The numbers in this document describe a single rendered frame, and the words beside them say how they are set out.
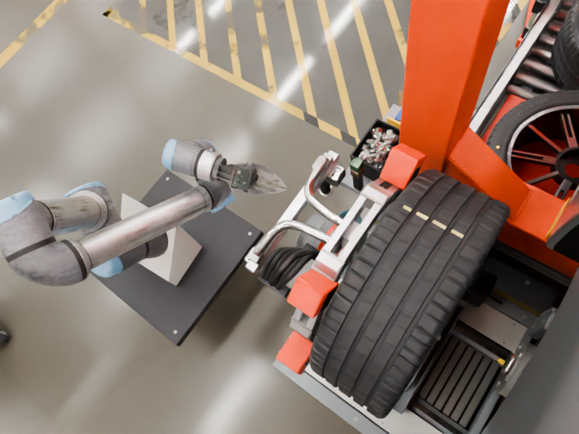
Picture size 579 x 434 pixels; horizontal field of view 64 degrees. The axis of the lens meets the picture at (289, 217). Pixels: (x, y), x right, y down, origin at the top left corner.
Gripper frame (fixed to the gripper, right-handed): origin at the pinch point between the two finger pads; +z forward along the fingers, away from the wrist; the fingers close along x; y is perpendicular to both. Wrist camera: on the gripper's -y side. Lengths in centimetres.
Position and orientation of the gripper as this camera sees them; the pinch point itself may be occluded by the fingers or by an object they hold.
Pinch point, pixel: (283, 187)
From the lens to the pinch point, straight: 137.0
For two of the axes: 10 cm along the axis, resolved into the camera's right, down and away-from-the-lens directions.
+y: -1.9, 1.9, -9.6
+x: 2.6, -9.4, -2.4
